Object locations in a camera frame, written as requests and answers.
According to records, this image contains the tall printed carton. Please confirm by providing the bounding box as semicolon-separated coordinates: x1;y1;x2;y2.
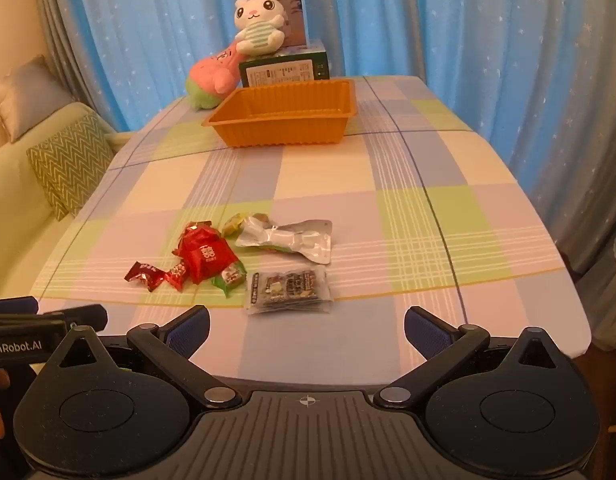
247;0;309;48

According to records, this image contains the pink and green plush toy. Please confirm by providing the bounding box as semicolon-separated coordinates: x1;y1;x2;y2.
187;45;243;111

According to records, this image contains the small red candy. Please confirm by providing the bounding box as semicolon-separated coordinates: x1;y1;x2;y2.
125;261;167;292
164;262;189;291

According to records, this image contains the orange plastic tray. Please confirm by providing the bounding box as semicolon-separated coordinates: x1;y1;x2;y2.
203;80;359;148

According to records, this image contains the silver foil snack packet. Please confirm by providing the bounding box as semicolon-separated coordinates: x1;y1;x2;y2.
235;219;335;265

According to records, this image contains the clear packet of dark snack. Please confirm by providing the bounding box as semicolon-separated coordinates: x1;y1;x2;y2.
245;266;335;317

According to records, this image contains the light green sofa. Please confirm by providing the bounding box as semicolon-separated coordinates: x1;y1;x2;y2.
0;102;133;301

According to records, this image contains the white rabbit plush toy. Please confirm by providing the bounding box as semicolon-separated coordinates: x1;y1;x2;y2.
232;0;286;56

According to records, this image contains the grey pillow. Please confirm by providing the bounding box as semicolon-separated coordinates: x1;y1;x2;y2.
0;55;73;143

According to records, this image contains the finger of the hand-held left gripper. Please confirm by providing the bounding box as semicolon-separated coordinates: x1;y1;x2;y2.
0;297;39;317
42;304;109;334

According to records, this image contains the blue starry curtain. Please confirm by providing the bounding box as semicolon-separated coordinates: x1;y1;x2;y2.
32;0;616;281

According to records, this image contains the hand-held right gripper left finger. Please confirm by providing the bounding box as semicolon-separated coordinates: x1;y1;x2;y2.
48;305;243;411

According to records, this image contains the yellow-green candy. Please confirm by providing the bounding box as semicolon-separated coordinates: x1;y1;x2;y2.
222;212;269;237

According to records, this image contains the green candy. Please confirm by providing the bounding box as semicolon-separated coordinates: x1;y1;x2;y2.
211;261;249;298

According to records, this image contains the green zigzag cushion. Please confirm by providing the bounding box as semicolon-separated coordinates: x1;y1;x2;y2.
26;112;116;222

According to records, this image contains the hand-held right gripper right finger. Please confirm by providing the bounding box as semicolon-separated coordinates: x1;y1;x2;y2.
373;305;574;411

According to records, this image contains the large red snack packet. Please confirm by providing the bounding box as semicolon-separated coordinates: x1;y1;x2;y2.
173;221;240;285

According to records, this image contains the green cardboard box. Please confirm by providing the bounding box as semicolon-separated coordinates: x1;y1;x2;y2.
239;39;331;88

